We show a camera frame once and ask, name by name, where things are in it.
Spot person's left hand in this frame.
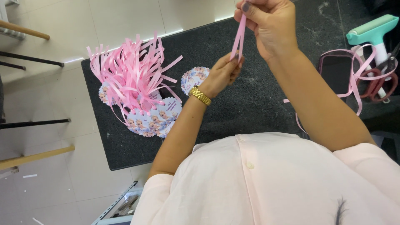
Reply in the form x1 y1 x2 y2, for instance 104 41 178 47
199 51 245 99

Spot person's right hand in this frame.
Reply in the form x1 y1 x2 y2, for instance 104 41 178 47
234 0 300 62

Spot short pink ribbon strip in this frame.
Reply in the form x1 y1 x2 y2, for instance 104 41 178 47
229 12 247 63

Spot gold wrist watch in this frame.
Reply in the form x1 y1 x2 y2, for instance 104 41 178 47
189 86 212 106

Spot round printed paper tag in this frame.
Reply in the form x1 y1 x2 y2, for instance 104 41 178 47
181 66 210 96

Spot phone in pink case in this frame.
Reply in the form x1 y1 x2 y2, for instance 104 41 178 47
317 51 360 98

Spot pile of pink-ribboned tags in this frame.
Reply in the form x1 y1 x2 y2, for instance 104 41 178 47
86 31 184 139

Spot long loose pink ribbon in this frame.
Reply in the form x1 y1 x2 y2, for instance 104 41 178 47
283 44 399 134

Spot teal lint roller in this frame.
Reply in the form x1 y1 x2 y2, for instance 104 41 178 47
346 14 400 67

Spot light pink shirt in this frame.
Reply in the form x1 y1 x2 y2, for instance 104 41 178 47
130 132 400 225

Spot grey metal rack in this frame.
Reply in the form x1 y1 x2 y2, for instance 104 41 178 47
91 181 144 225

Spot wooden chair with black bars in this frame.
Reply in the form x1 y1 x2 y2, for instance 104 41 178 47
0 118 76 179
0 0 65 71

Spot red-handled scissors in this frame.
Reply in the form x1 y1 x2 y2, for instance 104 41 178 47
359 43 400 103

